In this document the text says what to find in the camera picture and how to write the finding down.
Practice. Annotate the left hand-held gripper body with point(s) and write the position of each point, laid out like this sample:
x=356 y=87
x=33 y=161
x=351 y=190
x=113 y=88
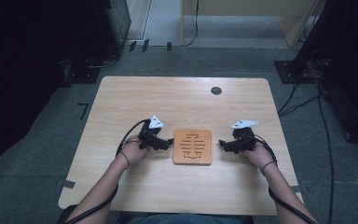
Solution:
x=147 y=137

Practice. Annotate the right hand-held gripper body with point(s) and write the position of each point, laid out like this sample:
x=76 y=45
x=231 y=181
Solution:
x=245 y=138

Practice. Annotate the square carved wooden coaster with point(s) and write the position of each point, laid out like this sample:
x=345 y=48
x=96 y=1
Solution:
x=192 y=155

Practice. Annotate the person's left hand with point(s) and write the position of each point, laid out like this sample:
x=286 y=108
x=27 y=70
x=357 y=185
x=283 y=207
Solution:
x=132 y=152

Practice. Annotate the person's right hand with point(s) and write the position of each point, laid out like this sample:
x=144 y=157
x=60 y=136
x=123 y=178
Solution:
x=261 y=155

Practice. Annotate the dark band on left wrist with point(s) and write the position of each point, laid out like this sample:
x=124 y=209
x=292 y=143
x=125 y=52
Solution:
x=126 y=160

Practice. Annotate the dark band on wrist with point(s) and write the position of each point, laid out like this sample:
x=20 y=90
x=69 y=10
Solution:
x=268 y=165
x=126 y=160

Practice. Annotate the dark band on right wrist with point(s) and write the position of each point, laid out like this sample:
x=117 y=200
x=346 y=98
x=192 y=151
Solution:
x=268 y=165

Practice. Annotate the black round table grommet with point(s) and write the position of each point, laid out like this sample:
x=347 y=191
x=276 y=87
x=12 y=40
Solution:
x=216 y=90

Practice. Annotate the grey tape strip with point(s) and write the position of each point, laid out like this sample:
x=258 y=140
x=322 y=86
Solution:
x=66 y=183
x=299 y=189

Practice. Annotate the person's blue clothing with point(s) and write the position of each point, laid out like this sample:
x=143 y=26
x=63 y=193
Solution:
x=186 y=218

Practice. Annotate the black floor tape strip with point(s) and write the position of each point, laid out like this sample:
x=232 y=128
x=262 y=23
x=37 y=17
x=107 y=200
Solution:
x=132 y=46

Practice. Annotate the black cabinet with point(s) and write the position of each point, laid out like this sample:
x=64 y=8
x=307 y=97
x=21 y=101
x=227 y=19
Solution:
x=113 y=28

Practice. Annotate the black stand with base plate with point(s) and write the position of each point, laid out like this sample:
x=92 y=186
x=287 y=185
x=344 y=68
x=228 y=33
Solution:
x=295 y=70

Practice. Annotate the black floor base plate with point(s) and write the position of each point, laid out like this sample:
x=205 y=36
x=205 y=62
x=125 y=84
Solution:
x=84 y=73

